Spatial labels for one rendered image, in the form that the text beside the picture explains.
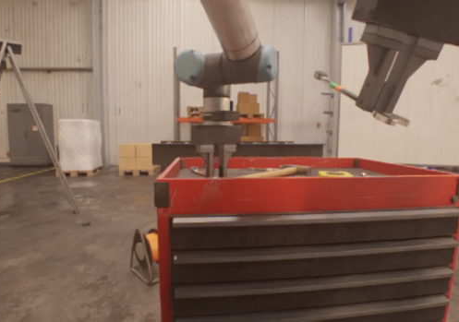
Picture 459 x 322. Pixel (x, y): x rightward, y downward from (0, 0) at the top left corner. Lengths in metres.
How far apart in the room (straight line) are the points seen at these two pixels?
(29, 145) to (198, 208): 8.99
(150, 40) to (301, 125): 5.55
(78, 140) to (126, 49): 3.55
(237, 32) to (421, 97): 2.71
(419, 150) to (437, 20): 2.71
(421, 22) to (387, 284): 0.56
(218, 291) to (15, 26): 10.49
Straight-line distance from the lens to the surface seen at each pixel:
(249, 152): 3.62
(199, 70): 0.59
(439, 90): 3.15
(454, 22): 0.41
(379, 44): 0.37
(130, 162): 6.67
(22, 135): 9.53
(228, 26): 0.49
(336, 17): 9.98
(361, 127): 2.95
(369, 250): 0.66
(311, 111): 9.29
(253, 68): 0.56
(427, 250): 0.78
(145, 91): 8.77
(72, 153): 7.03
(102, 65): 9.09
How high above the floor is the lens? 1.04
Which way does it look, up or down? 6 degrees down
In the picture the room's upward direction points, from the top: 1 degrees clockwise
